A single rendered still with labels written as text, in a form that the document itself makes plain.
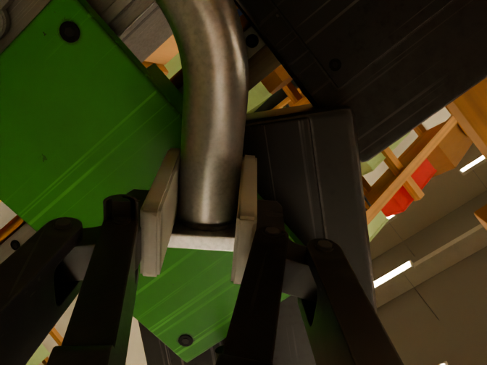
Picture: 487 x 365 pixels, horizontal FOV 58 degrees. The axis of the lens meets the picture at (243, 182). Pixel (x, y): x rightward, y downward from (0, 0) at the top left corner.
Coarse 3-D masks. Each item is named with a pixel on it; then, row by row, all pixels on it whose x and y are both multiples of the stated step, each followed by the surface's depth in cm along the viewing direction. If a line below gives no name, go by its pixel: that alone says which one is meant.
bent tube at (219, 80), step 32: (160, 0) 18; (192, 0) 18; (224, 0) 18; (192, 32) 18; (224, 32) 18; (192, 64) 19; (224, 64) 19; (192, 96) 19; (224, 96) 19; (192, 128) 20; (224, 128) 19; (192, 160) 20; (224, 160) 20; (192, 192) 21; (224, 192) 21; (192, 224) 21; (224, 224) 21
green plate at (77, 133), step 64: (64, 0) 21; (0, 64) 22; (64, 64) 22; (128, 64) 22; (0, 128) 23; (64, 128) 23; (128, 128) 23; (0, 192) 25; (64, 192) 25; (192, 256) 26; (192, 320) 28
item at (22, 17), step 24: (0, 0) 22; (24, 0) 23; (48, 0) 23; (96, 0) 23; (120, 0) 22; (144, 0) 23; (0, 24) 23; (24, 24) 23; (120, 24) 23; (0, 48) 24
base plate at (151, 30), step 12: (156, 12) 74; (144, 24) 75; (156, 24) 79; (168, 24) 83; (120, 36) 73; (132, 36) 76; (144, 36) 80; (156, 36) 84; (168, 36) 88; (132, 48) 81; (144, 48) 85; (156, 48) 89; (144, 60) 91
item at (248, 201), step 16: (256, 160) 22; (256, 176) 20; (240, 192) 18; (256, 192) 18; (240, 208) 17; (256, 208) 17; (240, 224) 16; (256, 224) 16; (240, 240) 16; (240, 256) 17; (240, 272) 17
